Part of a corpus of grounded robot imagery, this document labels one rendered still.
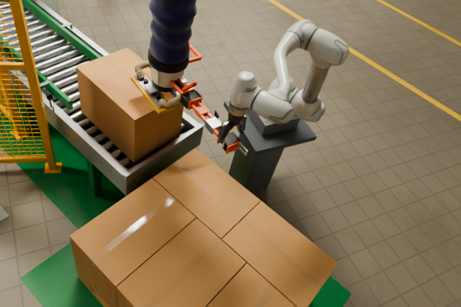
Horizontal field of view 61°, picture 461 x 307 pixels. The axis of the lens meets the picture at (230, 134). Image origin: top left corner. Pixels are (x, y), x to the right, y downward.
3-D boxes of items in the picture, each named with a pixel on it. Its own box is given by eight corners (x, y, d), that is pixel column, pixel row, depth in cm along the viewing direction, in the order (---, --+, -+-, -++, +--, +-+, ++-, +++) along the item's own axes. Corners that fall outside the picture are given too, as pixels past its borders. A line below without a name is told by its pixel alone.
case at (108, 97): (81, 112, 277) (75, 66, 249) (127, 90, 301) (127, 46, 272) (134, 163, 254) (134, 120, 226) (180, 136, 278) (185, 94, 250)
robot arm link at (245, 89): (223, 101, 174) (248, 116, 170) (230, 74, 163) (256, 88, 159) (236, 90, 181) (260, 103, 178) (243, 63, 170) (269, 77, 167)
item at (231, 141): (216, 142, 196) (217, 136, 193) (228, 138, 200) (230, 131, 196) (226, 153, 192) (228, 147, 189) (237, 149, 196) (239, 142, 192)
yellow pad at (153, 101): (129, 79, 233) (129, 72, 229) (145, 75, 238) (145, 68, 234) (158, 114, 217) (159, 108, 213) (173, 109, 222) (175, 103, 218)
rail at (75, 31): (21, 7, 375) (17, -12, 361) (27, 5, 378) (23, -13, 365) (193, 144, 294) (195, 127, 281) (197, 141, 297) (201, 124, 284)
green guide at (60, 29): (9, -6, 359) (7, -15, 353) (20, -8, 366) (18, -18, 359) (122, 85, 303) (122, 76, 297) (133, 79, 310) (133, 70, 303)
